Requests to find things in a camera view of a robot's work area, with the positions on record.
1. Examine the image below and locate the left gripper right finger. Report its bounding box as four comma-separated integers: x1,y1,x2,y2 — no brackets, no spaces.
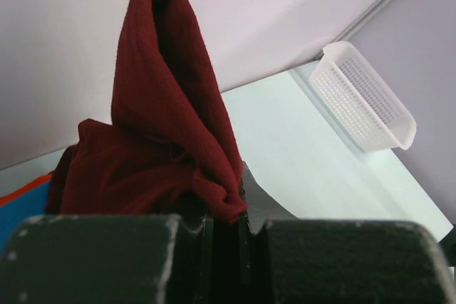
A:
239,168,451,303

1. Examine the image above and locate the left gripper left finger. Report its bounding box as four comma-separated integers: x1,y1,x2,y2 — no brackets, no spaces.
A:
1,214,213,303

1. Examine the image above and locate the dark red t shirt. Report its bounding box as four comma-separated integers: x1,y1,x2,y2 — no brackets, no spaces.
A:
45,0,247,224

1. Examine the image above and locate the folded blue t shirt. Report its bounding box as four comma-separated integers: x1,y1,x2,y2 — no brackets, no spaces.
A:
1,182,49,249

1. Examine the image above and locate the folded orange t shirt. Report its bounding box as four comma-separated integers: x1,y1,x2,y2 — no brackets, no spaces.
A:
0,172,52,206

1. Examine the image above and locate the white plastic basket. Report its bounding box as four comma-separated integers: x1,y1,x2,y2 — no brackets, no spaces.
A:
309,41,417,152

